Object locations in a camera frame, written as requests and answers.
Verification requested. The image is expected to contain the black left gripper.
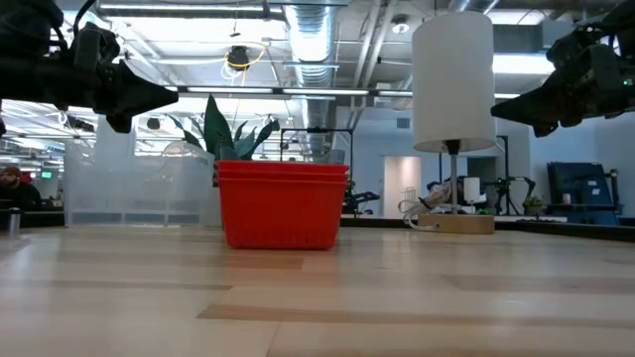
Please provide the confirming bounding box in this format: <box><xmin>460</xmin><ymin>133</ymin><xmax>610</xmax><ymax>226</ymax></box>
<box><xmin>63</xmin><ymin>21</ymin><xmax>181</xmax><ymax>135</ymax></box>

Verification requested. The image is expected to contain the red plastic basket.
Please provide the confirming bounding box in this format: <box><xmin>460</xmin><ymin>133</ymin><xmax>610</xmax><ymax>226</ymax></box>
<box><xmin>216</xmin><ymin>170</ymin><xmax>349</xmax><ymax>182</ymax></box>
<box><xmin>214</xmin><ymin>159</ymin><xmax>350</xmax><ymax>174</ymax></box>
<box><xmin>217</xmin><ymin>178</ymin><xmax>348</xmax><ymax>251</ymax></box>

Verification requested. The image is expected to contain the small potted plant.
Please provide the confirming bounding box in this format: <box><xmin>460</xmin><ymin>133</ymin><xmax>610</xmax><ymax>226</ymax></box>
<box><xmin>525</xmin><ymin>194</ymin><xmax>545</xmax><ymax>217</ymax></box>

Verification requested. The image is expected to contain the black ceiling device yellow cable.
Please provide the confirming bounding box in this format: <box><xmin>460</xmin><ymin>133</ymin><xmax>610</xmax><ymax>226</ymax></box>
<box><xmin>220</xmin><ymin>43</ymin><xmax>269</xmax><ymax>71</ymax></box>

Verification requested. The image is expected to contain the white lamp cable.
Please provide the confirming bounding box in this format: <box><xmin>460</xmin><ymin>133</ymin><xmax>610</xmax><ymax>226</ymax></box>
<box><xmin>398</xmin><ymin>196</ymin><xmax>443</xmax><ymax>232</ymax></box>

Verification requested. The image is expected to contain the metal cup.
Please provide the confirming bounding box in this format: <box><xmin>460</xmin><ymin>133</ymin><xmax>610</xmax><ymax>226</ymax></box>
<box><xmin>6</xmin><ymin>207</ymin><xmax>23</xmax><ymax>237</ymax></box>

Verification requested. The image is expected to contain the green snake plant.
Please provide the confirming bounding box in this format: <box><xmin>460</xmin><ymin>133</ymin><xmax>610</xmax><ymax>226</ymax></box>
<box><xmin>168</xmin><ymin>93</ymin><xmax>282</xmax><ymax>163</ymax></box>

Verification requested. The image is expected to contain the small white background lamp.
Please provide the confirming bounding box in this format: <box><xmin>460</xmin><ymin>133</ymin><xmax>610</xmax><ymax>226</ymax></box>
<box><xmin>462</xmin><ymin>177</ymin><xmax>482</xmax><ymax>205</ymax></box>

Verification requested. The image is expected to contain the blue equipment cart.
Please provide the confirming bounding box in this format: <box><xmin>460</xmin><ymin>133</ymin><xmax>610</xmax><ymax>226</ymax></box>
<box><xmin>546</xmin><ymin>161</ymin><xmax>622</xmax><ymax>226</ymax></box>

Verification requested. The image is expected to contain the white shade wooden base lamp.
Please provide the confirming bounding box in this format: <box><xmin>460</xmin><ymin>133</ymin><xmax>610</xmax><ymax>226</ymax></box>
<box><xmin>411</xmin><ymin>10</ymin><xmax>498</xmax><ymax>235</ymax></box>

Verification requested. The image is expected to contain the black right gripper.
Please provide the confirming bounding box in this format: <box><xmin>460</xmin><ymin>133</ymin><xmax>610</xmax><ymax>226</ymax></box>
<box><xmin>490</xmin><ymin>25</ymin><xmax>635</xmax><ymax>139</ymax></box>

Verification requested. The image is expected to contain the person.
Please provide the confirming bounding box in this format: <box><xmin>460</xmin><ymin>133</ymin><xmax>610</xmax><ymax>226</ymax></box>
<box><xmin>0</xmin><ymin>165</ymin><xmax>44</xmax><ymax>212</ymax></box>

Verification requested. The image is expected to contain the clear translucent plastic basket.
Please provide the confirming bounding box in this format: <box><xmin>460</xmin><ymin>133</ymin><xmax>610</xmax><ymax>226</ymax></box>
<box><xmin>63</xmin><ymin>140</ymin><xmax>218</xmax><ymax>229</ymax></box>

